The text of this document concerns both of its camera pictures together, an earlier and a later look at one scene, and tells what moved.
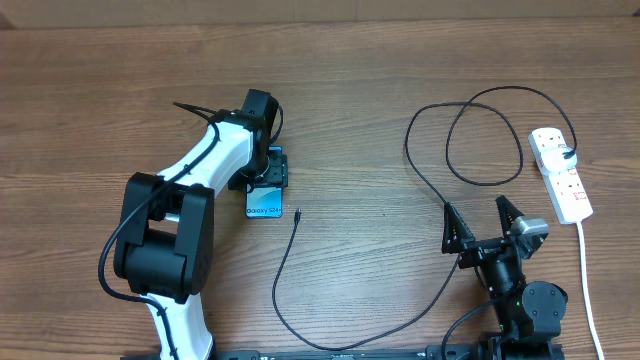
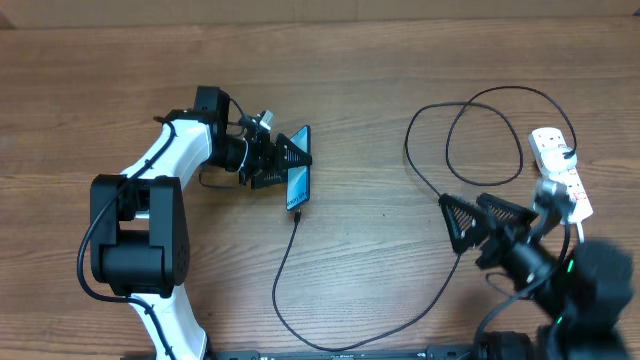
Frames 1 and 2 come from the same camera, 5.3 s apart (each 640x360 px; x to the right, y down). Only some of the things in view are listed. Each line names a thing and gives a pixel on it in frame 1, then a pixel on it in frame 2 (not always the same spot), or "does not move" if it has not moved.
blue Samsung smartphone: [264, 201] -> [298, 180]
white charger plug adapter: [555, 160] does not move
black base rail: [448, 353] does not move
